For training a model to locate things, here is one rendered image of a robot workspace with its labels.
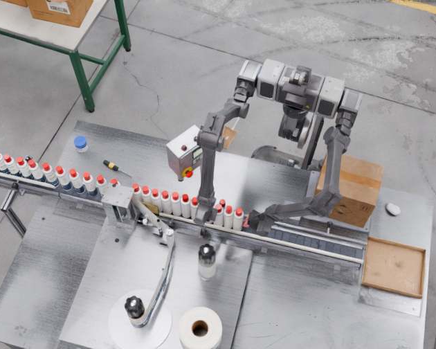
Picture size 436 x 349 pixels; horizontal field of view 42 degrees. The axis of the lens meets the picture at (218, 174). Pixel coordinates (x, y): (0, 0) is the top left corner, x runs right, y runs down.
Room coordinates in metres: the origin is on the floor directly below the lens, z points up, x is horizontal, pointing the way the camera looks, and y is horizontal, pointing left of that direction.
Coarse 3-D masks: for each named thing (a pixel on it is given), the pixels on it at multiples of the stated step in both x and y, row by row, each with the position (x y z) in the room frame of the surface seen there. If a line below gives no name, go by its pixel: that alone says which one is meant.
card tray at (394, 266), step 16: (368, 240) 1.18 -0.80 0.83; (384, 240) 1.17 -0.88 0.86; (368, 256) 1.09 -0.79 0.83; (384, 256) 1.09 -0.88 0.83; (400, 256) 1.09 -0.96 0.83; (416, 256) 1.09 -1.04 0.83; (368, 272) 1.00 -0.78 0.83; (384, 272) 1.00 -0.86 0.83; (400, 272) 1.01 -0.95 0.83; (416, 272) 1.01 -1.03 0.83; (384, 288) 0.91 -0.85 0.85; (400, 288) 0.92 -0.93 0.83; (416, 288) 0.92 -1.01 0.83
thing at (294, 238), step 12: (60, 192) 1.42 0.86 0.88; (72, 192) 1.42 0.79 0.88; (84, 192) 1.42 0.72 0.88; (180, 216) 1.28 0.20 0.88; (264, 240) 1.15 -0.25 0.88; (288, 240) 1.15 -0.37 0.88; (300, 240) 1.16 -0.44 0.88; (312, 240) 1.16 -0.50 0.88; (324, 240) 1.16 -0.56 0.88; (312, 252) 1.09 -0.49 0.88; (336, 252) 1.09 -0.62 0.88; (348, 252) 1.09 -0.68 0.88; (360, 252) 1.09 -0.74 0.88
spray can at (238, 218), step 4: (240, 208) 1.23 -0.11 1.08; (236, 212) 1.22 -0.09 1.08; (240, 212) 1.21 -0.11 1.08; (236, 216) 1.21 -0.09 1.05; (240, 216) 1.21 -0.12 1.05; (236, 220) 1.20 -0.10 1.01; (240, 220) 1.20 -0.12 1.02; (236, 224) 1.20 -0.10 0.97; (240, 224) 1.20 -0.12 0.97; (236, 228) 1.20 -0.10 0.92; (240, 228) 1.20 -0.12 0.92
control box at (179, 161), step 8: (192, 128) 1.44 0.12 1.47; (184, 136) 1.40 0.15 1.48; (192, 136) 1.40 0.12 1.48; (168, 144) 1.36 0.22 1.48; (176, 144) 1.36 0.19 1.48; (184, 144) 1.36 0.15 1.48; (192, 144) 1.36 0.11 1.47; (168, 152) 1.34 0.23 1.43; (176, 152) 1.31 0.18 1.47; (184, 152) 1.31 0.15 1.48; (168, 160) 1.35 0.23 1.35; (176, 160) 1.30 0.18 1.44; (184, 160) 1.30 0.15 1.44; (200, 160) 1.36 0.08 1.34; (176, 168) 1.30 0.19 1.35; (184, 168) 1.30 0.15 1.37; (192, 168) 1.33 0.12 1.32; (184, 176) 1.29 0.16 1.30
